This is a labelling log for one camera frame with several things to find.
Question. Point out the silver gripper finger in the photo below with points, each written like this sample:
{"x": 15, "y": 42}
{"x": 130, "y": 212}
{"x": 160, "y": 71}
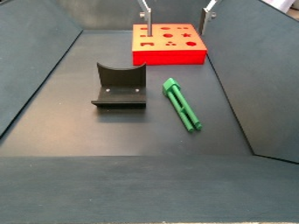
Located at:
{"x": 208, "y": 14}
{"x": 146, "y": 14}

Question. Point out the green three prong object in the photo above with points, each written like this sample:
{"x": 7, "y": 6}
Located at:
{"x": 173, "y": 92}

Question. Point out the black curved fixture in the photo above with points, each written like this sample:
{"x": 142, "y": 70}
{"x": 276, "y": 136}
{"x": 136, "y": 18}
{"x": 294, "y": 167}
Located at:
{"x": 122, "y": 87}

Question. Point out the red shape sorter block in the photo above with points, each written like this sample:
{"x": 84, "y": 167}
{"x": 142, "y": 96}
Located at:
{"x": 174, "y": 45}

